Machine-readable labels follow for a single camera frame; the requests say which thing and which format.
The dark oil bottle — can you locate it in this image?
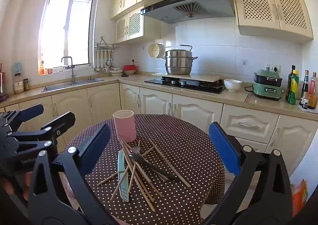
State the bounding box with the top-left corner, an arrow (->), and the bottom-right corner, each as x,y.
286,65 -> 297,101

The pink utensil cup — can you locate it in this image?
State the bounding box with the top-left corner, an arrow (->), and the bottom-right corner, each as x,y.
113,110 -> 137,142

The steel steamer pot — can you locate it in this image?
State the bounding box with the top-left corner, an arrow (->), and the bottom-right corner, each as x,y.
161,45 -> 198,76

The teal sheathed knife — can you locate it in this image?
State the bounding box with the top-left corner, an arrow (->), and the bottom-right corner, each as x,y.
117,150 -> 130,202

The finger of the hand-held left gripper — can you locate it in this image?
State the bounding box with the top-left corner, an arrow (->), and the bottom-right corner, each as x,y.
0,104 -> 45,134
7,112 -> 76,156

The steel sink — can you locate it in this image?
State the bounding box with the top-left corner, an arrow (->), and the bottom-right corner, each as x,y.
41,78 -> 104,92

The brown polka dot tablecloth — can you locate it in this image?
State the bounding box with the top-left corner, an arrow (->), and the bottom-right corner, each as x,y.
63,114 -> 226,225

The black range hood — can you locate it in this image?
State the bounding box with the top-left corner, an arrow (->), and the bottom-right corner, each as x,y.
141,0 -> 236,24

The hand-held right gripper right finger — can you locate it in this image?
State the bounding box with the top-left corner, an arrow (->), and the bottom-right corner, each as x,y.
204,122 -> 293,225

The black handled fork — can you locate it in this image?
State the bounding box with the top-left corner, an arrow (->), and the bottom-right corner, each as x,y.
134,162 -> 169,182

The orange packet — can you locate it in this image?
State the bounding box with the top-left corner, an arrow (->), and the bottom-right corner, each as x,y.
292,179 -> 309,218

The dark sauce bottle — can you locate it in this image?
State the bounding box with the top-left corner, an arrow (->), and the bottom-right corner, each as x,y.
300,70 -> 310,106

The white wall colander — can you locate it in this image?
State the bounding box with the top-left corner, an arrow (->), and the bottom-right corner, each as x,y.
148,43 -> 165,59

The green electric cooker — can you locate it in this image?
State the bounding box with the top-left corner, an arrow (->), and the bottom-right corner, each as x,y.
252,69 -> 284,101

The kitchen window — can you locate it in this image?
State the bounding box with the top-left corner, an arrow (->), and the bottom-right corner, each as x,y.
38,0 -> 96,76

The small lattice door cabinet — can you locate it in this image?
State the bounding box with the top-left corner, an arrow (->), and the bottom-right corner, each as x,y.
115,6 -> 144,44

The black gas stove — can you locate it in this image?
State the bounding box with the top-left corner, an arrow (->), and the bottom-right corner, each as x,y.
144,76 -> 226,94

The large lattice door cabinet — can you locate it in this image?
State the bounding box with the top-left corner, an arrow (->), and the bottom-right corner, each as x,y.
231,0 -> 313,44

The glass sauce jar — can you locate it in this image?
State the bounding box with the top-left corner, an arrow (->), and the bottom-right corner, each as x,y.
14,73 -> 24,94

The wall utensil rack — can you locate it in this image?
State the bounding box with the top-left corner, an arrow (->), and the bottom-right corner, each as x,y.
94,36 -> 120,50

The white bowl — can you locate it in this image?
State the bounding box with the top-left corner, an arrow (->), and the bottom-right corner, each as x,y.
224,79 -> 242,92

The black handled spoon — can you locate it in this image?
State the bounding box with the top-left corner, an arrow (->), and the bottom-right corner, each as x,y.
129,153 -> 182,182

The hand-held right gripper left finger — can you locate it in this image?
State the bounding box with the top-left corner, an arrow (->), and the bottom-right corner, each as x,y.
27,124 -> 117,225

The steel faucet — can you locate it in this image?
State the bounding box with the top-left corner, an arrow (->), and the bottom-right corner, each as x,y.
61,56 -> 77,84

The pile of wooden chopsticks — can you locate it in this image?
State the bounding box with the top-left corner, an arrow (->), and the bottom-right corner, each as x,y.
97,137 -> 192,212

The row of hanging ladles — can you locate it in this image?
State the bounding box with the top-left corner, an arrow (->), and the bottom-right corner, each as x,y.
94,50 -> 115,74

